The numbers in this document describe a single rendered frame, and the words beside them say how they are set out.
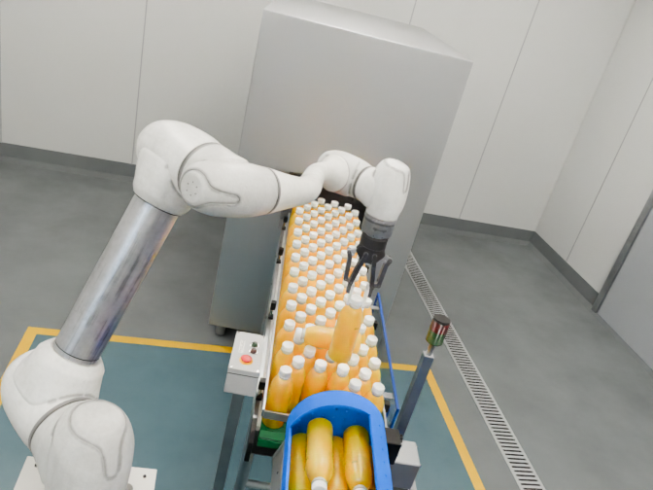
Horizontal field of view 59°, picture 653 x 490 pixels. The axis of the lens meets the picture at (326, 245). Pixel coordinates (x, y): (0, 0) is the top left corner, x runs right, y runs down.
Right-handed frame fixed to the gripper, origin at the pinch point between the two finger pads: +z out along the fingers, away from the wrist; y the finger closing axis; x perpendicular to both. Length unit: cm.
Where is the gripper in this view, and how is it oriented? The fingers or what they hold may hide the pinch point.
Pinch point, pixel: (358, 295)
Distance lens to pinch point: 170.0
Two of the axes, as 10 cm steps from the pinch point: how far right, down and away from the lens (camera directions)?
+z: -2.3, 8.8, 4.2
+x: 0.1, -4.3, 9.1
